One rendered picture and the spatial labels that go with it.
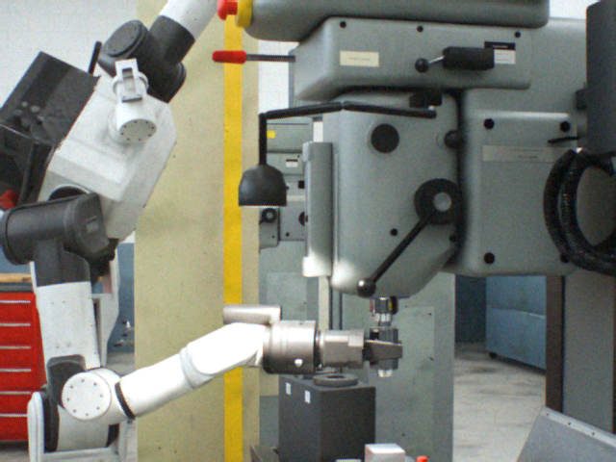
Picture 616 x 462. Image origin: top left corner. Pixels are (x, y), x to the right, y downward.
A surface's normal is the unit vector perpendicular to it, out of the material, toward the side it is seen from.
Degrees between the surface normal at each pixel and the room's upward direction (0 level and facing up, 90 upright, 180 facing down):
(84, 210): 82
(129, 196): 112
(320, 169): 90
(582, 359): 90
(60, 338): 86
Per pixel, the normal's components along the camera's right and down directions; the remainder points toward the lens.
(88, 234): 0.97, -0.14
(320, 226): 0.22, 0.01
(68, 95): 0.36, -0.53
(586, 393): -0.98, 0.00
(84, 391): -0.02, -0.07
